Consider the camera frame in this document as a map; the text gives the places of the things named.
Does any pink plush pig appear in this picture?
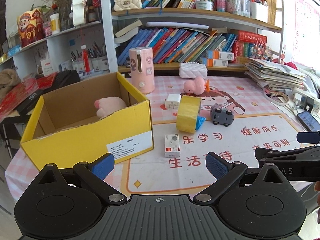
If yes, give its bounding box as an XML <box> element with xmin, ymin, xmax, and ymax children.
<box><xmin>94</xmin><ymin>96</ymin><xmax>127</xmax><ymax>118</ymax></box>

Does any white pen holder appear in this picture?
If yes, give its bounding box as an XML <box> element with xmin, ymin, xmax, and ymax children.
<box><xmin>91</xmin><ymin>56</ymin><xmax>109</xmax><ymax>72</ymax></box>

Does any red dictionary book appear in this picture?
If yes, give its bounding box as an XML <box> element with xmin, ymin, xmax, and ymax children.
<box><xmin>233</xmin><ymin>30</ymin><xmax>267</xmax><ymax>44</ymax></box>

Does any red tassel ornament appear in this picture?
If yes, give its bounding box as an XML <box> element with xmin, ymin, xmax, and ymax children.
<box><xmin>81</xmin><ymin>44</ymin><xmax>90</xmax><ymax>72</ymax></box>

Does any pink cylindrical humidifier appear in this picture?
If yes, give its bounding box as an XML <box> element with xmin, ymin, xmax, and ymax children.
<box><xmin>129</xmin><ymin>47</ymin><xmax>155</xmax><ymax>94</ymax></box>

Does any black rectangular case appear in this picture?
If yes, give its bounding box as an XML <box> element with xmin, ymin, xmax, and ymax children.
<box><xmin>15</xmin><ymin>89</ymin><xmax>44</xmax><ymax>116</ymax></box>

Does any small pink plush toy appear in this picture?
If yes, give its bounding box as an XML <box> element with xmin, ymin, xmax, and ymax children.
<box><xmin>183</xmin><ymin>76</ymin><xmax>209</xmax><ymax>95</ymax></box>

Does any grey toy car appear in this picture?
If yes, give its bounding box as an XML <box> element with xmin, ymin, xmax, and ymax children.
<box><xmin>210</xmin><ymin>105</ymin><xmax>234</xmax><ymax>127</ymax></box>

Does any yellow cardboard box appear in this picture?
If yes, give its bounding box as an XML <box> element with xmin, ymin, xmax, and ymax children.
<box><xmin>20</xmin><ymin>73</ymin><xmax>154</xmax><ymax>170</ymax></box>

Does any person's right hand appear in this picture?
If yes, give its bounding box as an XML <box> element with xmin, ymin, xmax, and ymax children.
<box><xmin>314</xmin><ymin>181</ymin><xmax>320</xmax><ymax>224</ymax></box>

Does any white power strip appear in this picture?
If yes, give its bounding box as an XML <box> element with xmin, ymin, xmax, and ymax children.
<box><xmin>292</xmin><ymin>88</ymin><xmax>320</xmax><ymax>113</ymax></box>

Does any black smartphone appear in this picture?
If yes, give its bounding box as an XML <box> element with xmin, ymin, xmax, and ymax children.
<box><xmin>297</xmin><ymin>111</ymin><xmax>320</xmax><ymax>132</ymax></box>

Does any white staples box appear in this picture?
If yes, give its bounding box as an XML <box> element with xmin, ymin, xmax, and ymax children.
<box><xmin>164</xmin><ymin>134</ymin><xmax>181</xmax><ymax>158</ymax></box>

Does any pink cartoon desk mat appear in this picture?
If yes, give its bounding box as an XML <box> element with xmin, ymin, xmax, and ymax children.
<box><xmin>5</xmin><ymin>76</ymin><xmax>302</xmax><ymax>199</ymax></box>

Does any stack of papers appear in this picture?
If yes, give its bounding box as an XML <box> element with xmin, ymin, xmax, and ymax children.
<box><xmin>245</xmin><ymin>58</ymin><xmax>305</xmax><ymax>91</ymax></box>

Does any white quilted pouch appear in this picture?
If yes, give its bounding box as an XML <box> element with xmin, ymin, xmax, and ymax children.
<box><xmin>179</xmin><ymin>62</ymin><xmax>208</xmax><ymax>79</ymax></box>

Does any red plastic bag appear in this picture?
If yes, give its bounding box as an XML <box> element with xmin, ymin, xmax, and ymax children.
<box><xmin>0</xmin><ymin>78</ymin><xmax>39</xmax><ymax>121</ymax></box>

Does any black keyboard piano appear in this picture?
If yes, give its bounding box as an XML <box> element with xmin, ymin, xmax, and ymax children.
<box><xmin>0</xmin><ymin>69</ymin><xmax>81</xmax><ymax>120</ymax></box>

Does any white charger plug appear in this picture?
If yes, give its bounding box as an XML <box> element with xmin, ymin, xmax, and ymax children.
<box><xmin>164</xmin><ymin>94</ymin><xmax>181</xmax><ymax>109</ymax></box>

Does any yellow tape roll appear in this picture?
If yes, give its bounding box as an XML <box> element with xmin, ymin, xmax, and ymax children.
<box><xmin>176</xmin><ymin>95</ymin><xmax>201</xmax><ymax>134</ymax></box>

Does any brown folded towel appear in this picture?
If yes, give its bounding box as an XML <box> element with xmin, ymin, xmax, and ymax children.
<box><xmin>0</xmin><ymin>68</ymin><xmax>21</xmax><ymax>101</ymax></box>

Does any red fortune god box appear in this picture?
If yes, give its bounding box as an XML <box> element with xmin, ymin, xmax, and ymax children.
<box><xmin>17</xmin><ymin>8</ymin><xmax>44</xmax><ymax>48</ymax></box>

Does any blue toy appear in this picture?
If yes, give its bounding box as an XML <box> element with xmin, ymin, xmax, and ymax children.
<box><xmin>195</xmin><ymin>115</ymin><xmax>206</xmax><ymax>131</ymax></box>

